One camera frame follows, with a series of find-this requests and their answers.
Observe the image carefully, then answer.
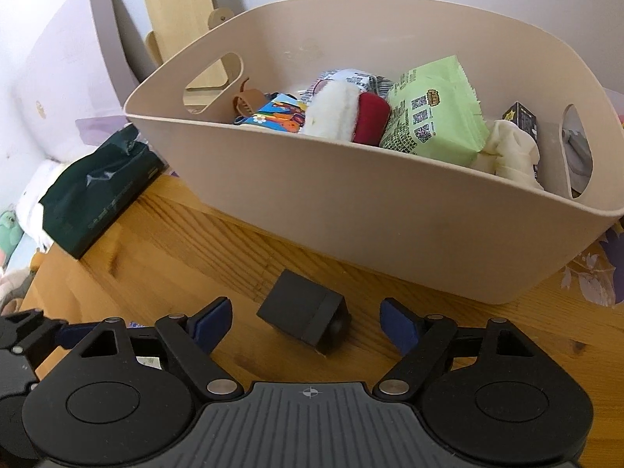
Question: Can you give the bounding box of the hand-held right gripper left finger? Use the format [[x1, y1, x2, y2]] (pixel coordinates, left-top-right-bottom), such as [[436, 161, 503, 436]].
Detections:
[[80, 296, 245, 402]]

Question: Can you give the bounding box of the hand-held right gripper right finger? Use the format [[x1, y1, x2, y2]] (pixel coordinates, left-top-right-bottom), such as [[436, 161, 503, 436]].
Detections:
[[373, 297, 532, 399]]

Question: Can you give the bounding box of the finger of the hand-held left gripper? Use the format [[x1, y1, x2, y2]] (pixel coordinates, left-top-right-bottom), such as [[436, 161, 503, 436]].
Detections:
[[0, 309, 98, 371]]

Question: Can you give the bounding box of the small black box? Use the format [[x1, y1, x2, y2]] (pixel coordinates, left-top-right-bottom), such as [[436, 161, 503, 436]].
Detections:
[[256, 269, 353, 356]]

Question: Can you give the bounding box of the beige plastic basket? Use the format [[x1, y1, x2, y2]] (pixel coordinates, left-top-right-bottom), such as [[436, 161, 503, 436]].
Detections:
[[123, 1, 624, 305]]

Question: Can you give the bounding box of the green snack packet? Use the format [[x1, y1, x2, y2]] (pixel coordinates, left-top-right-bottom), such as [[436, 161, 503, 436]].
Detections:
[[379, 55, 491, 169]]

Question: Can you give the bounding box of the wooden desktop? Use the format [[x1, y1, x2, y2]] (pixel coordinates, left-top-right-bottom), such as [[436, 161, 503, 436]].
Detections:
[[19, 170, 624, 468]]

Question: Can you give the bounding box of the green plush toy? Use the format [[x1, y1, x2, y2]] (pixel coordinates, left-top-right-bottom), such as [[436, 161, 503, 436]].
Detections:
[[0, 209, 24, 266]]

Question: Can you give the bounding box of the white printed bedsheet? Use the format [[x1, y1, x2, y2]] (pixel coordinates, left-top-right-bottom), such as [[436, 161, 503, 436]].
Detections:
[[0, 156, 74, 313]]

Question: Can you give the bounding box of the dark green tissue pack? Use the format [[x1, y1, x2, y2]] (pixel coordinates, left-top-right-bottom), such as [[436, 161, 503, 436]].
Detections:
[[38, 124, 164, 260]]

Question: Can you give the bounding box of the cream cloth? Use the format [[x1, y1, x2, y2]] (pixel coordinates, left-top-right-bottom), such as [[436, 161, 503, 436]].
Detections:
[[475, 119, 544, 190]]

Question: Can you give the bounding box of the colourful cartoon pack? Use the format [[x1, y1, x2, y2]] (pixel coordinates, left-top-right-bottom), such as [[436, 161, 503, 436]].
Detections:
[[233, 92, 308, 135]]

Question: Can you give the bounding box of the brown hair clip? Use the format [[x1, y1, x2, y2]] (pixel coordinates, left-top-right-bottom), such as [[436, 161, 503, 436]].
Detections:
[[231, 77, 266, 125]]

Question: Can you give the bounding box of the red white plush toy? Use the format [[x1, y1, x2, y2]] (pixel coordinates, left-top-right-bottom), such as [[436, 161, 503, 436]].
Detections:
[[298, 80, 392, 147]]

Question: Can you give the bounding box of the black box with star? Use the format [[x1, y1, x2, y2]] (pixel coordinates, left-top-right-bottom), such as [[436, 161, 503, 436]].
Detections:
[[502, 101, 539, 186]]

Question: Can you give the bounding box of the striped packet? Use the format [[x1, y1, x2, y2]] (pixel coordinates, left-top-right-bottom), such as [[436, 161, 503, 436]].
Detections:
[[300, 67, 395, 103]]

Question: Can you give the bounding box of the grey board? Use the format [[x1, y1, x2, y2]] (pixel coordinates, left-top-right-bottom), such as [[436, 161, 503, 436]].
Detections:
[[87, 0, 161, 108]]

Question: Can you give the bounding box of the wooden stand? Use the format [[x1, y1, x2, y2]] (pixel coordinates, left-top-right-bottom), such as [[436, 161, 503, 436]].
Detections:
[[144, 0, 245, 115]]

